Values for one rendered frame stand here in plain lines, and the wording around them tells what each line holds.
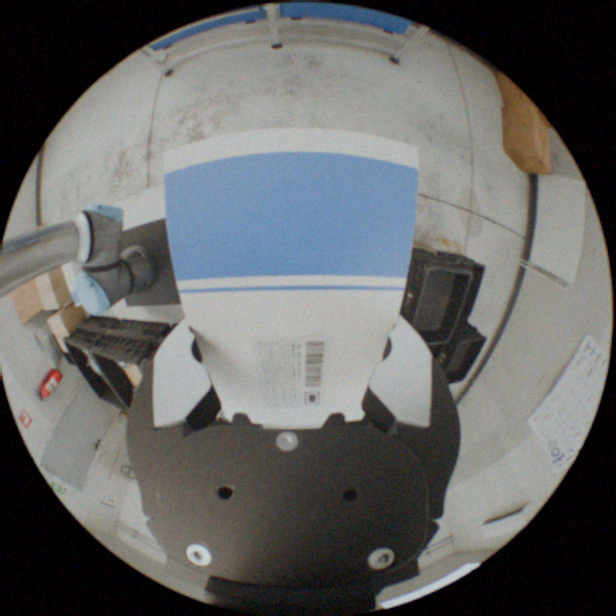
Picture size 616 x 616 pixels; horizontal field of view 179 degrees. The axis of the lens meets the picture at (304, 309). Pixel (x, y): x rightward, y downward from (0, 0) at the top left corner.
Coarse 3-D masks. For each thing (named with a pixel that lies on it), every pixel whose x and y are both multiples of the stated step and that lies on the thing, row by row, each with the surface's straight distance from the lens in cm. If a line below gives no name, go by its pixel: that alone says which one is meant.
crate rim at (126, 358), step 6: (90, 348) 86; (96, 348) 83; (102, 348) 81; (102, 354) 79; (108, 354) 75; (114, 354) 73; (120, 354) 71; (126, 354) 70; (96, 360) 88; (120, 360) 71; (126, 360) 68; (132, 360) 66; (138, 360) 65; (138, 366) 65; (102, 372) 92; (114, 390) 98; (120, 396) 100
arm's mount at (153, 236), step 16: (144, 224) 66; (160, 224) 62; (128, 240) 72; (144, 240) 66; (160, 240) 62; (160, 256) 63; (160, 272) 64; (160, 288) 66; (176, 288) 63; (128, 304) 80; (144, 304) 74; (160, 304) 69; (176, 304) 65
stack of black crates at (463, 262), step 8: (448, 256) 133; (456, 256) 139; (464, 256) 160; (464, 264) 146; (472, 264) 136; (480, 264) 142; (472, 272) 154; (480, 272) 149; (472, 280) 154; (480, 280) 149; (472, 288) 153; (472, 296) 153; (464, 304) 159; (472, 304) 153; (464, 312) 159
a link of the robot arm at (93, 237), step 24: (96, 216) 50; (120, 216) 52; (24, 240) 44; (48, 240) 45; (72, 240) 47; (96, 240) 48; (120, 240) 54; (0, 264) 42; (24, 264) 43; (48, 264) 46; (96, 264) 52; (0, 288) 43
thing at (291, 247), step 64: (192, 192) 10; (256, 192) 9; (320, 192) 9; (384, 192) 10; (192, 256) 10; (256, 256) 9; (320, 256) 9; (384, 256) 10; (192, 320) 12; (256, 320) 10; (320, 320) 10; (384, 320) 11; (256, 384) 14; (320, 384) 14
